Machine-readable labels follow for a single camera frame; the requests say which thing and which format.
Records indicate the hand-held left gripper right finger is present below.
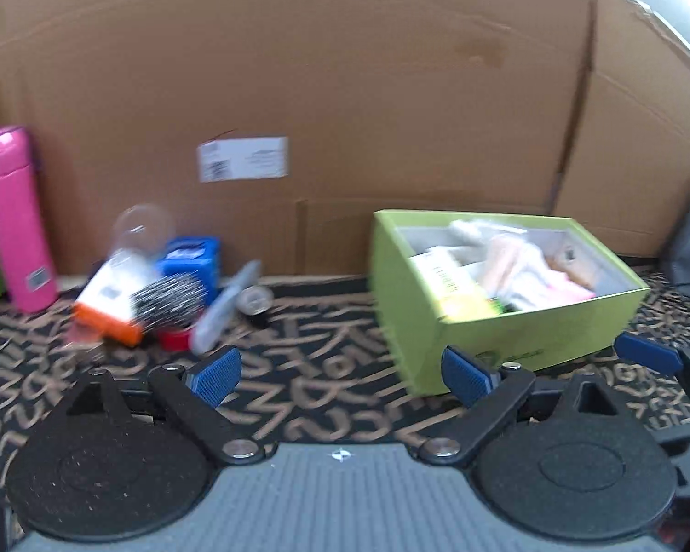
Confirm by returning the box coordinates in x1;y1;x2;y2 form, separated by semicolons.
419;346;619;464

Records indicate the white shipping label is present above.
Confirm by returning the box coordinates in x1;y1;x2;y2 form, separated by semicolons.
198;136;290;184

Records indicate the yellow box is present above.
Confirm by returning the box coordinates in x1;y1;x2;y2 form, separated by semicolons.
411;246;504;324

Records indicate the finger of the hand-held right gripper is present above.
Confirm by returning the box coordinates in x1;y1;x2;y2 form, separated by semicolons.
614;333;690;432

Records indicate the steel wool scrubber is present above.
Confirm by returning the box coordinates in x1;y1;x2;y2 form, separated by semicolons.
131;273;208;334

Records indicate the orange box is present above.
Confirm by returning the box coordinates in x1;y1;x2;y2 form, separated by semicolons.
72;256;162;347

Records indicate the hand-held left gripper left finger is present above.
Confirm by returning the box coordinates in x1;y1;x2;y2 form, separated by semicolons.
63;346;265;464

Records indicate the light green shoe box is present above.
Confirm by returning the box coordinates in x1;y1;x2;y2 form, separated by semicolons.
371;210;650;397

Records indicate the pink white glove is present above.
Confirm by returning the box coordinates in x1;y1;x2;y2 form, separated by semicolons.
483;231;597;311
448;218;530;243

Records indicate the pink thermos bottle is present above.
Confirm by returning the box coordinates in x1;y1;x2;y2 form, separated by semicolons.
0;125;59;313

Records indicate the blue box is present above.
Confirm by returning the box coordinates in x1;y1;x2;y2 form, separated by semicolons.
156;236;220;305

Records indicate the small clear round container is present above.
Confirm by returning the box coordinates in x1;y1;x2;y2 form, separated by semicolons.
238;286;275;318

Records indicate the brown cardboard sheet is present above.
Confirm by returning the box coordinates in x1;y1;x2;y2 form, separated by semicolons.
0;0;690;280

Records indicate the black patterned mat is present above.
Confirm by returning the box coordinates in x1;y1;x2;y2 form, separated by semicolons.
0;273;690;501

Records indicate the clear plastic cup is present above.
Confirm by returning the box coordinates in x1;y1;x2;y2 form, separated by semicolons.
112;204;176;265

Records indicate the translucent toothbrush case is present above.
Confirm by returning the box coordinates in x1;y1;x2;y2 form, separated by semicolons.
190;260;262;354

